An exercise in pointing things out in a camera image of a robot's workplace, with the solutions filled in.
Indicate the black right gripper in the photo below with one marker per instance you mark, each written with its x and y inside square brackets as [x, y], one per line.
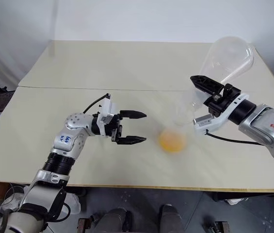
[221, 100]

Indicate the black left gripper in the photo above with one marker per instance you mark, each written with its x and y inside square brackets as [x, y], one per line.
[113, 128]

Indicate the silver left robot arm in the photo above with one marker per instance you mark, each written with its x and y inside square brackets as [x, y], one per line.
[66, 143]

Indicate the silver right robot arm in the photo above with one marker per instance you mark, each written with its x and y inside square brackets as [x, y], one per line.
[267, 128]

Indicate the dark rounded shape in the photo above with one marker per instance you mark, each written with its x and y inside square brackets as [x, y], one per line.
[112, 221]
[173, 218]

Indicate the white plastic bag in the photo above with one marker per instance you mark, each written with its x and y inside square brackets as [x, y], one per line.
[75, 205]

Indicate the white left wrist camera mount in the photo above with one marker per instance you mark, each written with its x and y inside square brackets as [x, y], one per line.
[107, 108]

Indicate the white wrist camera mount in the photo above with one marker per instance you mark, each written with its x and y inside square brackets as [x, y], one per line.
[209, 122]
[107, 108]

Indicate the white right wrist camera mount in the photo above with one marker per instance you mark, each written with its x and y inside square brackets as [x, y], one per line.
[209, 122]

